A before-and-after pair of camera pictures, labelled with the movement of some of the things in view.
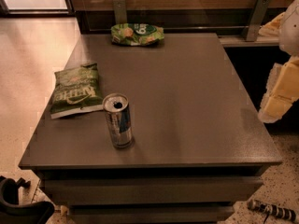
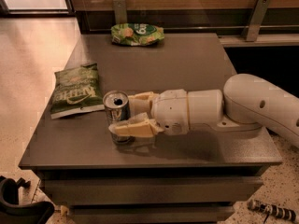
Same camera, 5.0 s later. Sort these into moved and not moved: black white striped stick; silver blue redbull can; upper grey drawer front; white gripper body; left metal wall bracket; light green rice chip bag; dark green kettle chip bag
Moved: white gripper body
Not moved: dark green kettle chip bag; upper grey drawer front; black white striped stick; light green rice chip bag; silver blue redbull can; left metal wall bracket
